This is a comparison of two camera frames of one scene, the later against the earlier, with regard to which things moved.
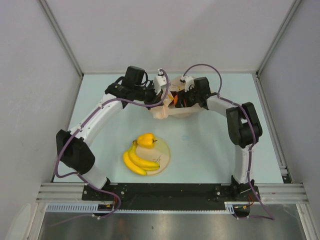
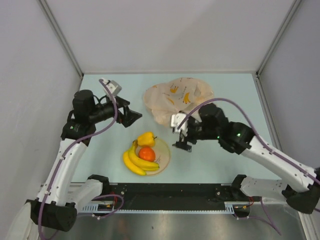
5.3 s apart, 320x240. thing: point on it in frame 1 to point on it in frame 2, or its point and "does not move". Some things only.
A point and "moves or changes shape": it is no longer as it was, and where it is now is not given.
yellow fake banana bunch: [139, 165] does not move
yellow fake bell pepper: [146, 140] does not move
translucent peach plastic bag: [166, 108] moves or changes shape
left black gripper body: [147, 95] to [104, 111]
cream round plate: [159, 154] does not move
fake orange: [175, 99] to [147, 153]
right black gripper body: [191, 97] to [197, 131]
